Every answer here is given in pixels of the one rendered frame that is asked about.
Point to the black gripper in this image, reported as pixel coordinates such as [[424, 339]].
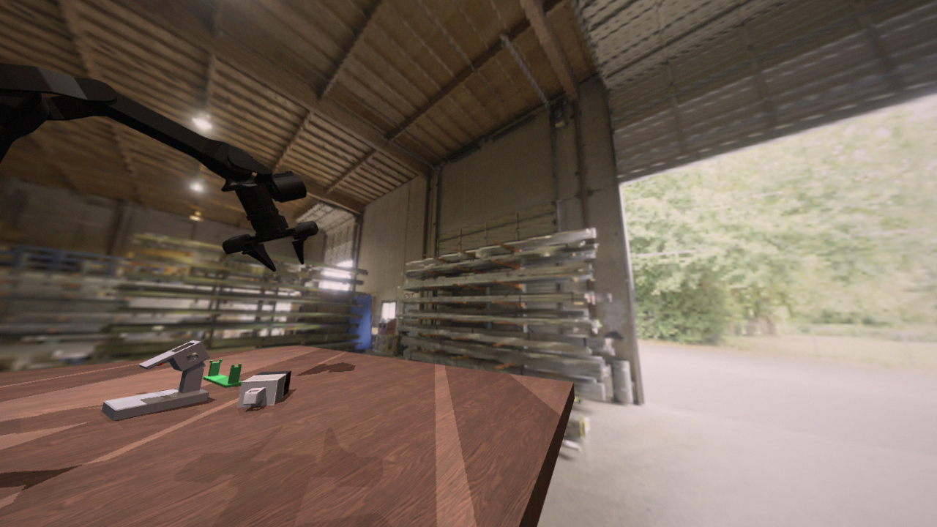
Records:
[[267, 223]]

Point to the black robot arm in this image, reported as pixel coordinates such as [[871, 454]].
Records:
[[23, 109]]

